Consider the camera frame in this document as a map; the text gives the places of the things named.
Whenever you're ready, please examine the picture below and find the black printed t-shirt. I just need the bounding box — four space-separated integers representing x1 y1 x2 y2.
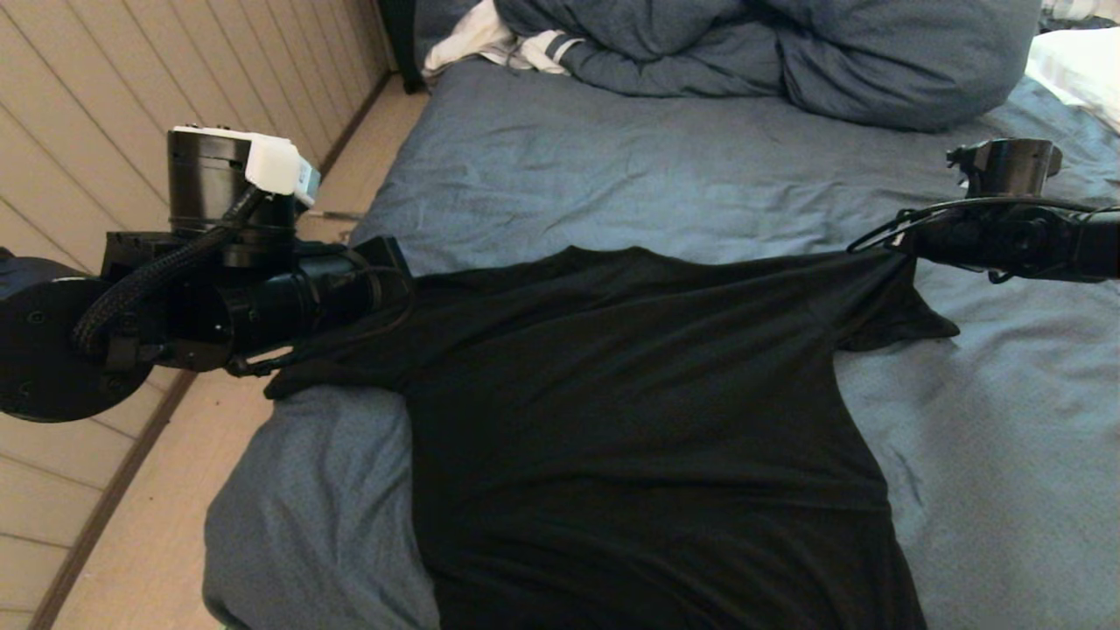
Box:
265 245 961 630

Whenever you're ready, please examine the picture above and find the white pillow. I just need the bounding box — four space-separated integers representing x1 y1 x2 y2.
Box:
1025 29 1120 134

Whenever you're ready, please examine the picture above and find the blue crumpled duvet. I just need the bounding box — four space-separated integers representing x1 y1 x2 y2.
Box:
416 0 1042 132

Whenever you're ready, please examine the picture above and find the white striped garment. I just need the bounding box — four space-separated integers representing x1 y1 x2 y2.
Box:
423 0 583 78

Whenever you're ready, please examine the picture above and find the blue bed sheet mattress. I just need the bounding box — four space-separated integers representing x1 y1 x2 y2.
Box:
203 57 1120 630

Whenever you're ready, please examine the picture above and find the thin black cable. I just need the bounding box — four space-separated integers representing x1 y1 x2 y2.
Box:
227 262 418 379

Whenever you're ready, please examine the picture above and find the black braided cable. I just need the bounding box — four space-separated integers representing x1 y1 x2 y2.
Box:
73 186 263 355

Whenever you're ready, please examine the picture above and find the black bed headboard post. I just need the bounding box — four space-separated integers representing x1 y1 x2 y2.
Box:
376 0 427 95

